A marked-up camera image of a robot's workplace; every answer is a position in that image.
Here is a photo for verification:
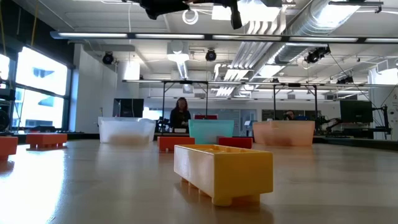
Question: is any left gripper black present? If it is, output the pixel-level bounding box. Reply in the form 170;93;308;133
138;0;190;20

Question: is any red two-by-four brick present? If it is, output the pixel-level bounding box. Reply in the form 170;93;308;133
218;136;254;150

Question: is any orange-red two-by-four brick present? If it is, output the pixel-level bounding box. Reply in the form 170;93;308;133
0;136;19;162
25;133;68;150
157;136;196;153

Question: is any yellow-orange two-by-four brick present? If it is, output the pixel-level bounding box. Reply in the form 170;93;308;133
173;144;274;207

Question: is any long ceiling light bar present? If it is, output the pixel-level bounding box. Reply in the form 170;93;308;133
50;30;398;44

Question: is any black computer monitor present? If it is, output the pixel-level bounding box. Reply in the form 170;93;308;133
112;98;145;118
339;99;374;124

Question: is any teal plastic bin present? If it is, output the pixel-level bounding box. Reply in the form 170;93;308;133
188;119;235;146

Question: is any orange plastic bin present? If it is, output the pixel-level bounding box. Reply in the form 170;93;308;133
252;120;316;147

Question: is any clear plastic bin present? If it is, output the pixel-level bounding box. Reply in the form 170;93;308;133
98;116;157;145

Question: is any large window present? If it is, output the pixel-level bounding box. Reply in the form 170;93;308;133
0;46;72;131

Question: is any white cable loop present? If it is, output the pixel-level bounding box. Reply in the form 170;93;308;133
182;8;200;26

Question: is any silver ventilation duct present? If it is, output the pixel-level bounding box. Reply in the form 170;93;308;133
273;0;363;65

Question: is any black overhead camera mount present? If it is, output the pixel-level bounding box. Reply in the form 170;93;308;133
303;45;332;65

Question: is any black background rig frame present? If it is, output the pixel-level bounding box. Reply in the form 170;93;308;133
161;80;209;121
272;83;318;123

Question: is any yellow hanging cable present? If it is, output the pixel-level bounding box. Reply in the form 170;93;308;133
30;0;40;47

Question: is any black aluminium table frame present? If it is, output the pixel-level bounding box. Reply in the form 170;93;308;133
0;132;398;149

